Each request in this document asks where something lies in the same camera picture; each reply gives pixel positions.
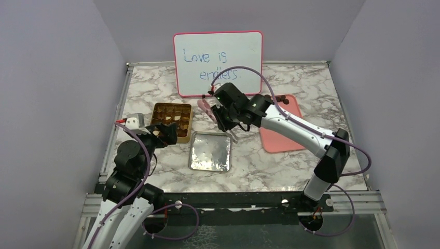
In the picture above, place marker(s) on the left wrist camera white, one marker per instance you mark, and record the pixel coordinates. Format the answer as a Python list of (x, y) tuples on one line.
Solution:
[(135, 122)]

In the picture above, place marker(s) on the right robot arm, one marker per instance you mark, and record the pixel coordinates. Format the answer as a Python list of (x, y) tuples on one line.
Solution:
[(329, 147)]

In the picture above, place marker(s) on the gold chocolate box tray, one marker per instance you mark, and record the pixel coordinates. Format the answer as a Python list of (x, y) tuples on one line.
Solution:
[(178, 113)]

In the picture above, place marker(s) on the chocolate pile on tray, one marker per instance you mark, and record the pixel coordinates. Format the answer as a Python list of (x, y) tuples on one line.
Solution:
[(278, 99)]

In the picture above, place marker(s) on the pink silicone tongs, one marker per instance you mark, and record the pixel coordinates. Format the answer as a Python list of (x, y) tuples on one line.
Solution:
[(205, 107)]

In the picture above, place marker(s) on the silver tin lid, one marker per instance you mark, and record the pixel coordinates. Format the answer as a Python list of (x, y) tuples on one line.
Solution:
[(210, 152)]

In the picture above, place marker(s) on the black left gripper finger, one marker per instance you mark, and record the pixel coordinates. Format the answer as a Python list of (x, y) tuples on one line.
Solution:
[(170, 134), (163, 130)]

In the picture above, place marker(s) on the pink-framed whiteboard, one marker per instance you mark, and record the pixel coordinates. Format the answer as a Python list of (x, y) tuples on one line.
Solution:
[(203, 58)]

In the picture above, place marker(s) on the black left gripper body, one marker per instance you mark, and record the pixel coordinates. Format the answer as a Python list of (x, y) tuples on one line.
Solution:
[(152, 141)]

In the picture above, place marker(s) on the black table base rail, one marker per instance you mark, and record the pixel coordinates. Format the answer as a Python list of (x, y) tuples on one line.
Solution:
[(229, 208)]

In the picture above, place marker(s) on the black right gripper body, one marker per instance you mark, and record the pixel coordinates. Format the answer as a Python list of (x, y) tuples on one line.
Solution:
[(226, 118)]

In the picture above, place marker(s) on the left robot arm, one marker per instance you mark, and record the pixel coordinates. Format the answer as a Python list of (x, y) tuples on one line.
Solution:
[(127, 199)]

